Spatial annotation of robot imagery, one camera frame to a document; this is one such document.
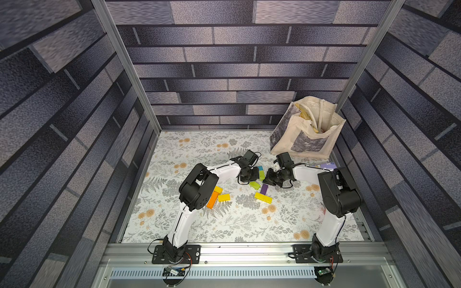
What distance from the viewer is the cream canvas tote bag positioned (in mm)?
875

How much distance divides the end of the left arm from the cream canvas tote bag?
0.13 meters

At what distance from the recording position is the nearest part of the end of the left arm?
761 millimetres
